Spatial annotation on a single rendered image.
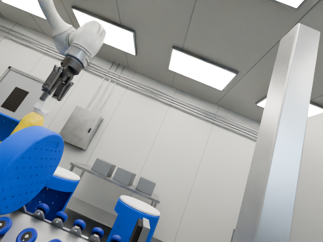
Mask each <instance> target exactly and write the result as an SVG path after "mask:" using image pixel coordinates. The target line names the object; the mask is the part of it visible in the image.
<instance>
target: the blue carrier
mask: <svg viewBox="0 0 323 242"><path fill-rule="evenodd" d="M19 122H20V121H19V120H17V119H15V118H12V117H10V116H8V115H6V114H3V113H1V112H0V141H2V142H1V143H0V215H6V214H9V213H12V212H14V211H16V210H18V209H19V208H21V207H23V206H24V205H26V204H27V203H28V202H29V201H31V200H32V199H33V198H34V197H35V196H36V195H37V194H38V193H39V192H40V191H41V190H42V189H43V187H44V186H45V185H46V184H47V182H48V181H49V180H50V178H51V177H52V175H53V174H54V172H55V170H56V169H57V167H58V165H59V163H60V160H61V158H62V155H63V150H64V141H63V138H62V136H61V135H60V134H58V133H56V132H54V131H52V130H49V129H47V128H45V127H42V126H30V127H26V128H23V129H21V130H19V131H17V132H15V133H13V134H12V135H10V134H11V133H12V132H13V130H14V129H15V127H16V126H17V125H18V123H19Z"/></svg>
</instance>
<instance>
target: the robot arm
mask: <svg viewBox="0 0 323 242"><path fill-rule="evenodd" d="M37 1H38V3H39V6H40V8H41V10H42V12H43V14H44V16H45V18H46V20H47V21H48V23H49V25H50V26H51V29H52V37H53V39H54V43H55V47H56V49H57V50H58V51H59V52H60V53H61V54H62V55H64V56H65V57H64V58H63V60H62V61H61V66H58V65H54V67H53V70H52V72H51V73H50V75H49V76H48V78H47V79H46V81H45V82H44V84H43V85H42V89H41V90H42V91H44V92H43V94H42V95H41V96H40V98H39V99H38V101H37V102H36V104H35V105H34V106H33V108H35V109H37V110H40V111H42V109H45V110H47V111H48V112H47V113H46V115H48V114H49V112H50V111H51V109H52V108H53V106H54V105H55V103H56V102H57V101H62V99H63V98H64V96H65V95H66V94H67V92H68V91H69V89H70V88H71V87H72V86H73V85H74V83H73V82H72V79H73V77H74V75H79V73H80V72H81V70H82V69H84V68H86V66H87V64H88V63H89V61H90V60H91V58H92V57H93V56H95V55H96V54H97V52H98V51H99V50H100V48H101V46H102V45H103V43H104V40H105V37H106V31H105V29H104V27H103V26H102V25H101V24H100V23H99V22H97V21H95V20H90V21H88V22H86V23H84V24H83V25H82V26H80V27H79V28H78V29H77V30H76V29H75V28H74V27H73V26H72V25H70V24H67V23H66V22H64V21H63V19H62V18H61V17H60V16H59V14H58V12H57V11H56V9H55V6H54V3H53V0H37ZM55 89H56V90H55ZM54 90H55V92H54V94H53V96H52V95H51V93H52V92H53V91H54ZM51 96H52V97H51Z"/></svg>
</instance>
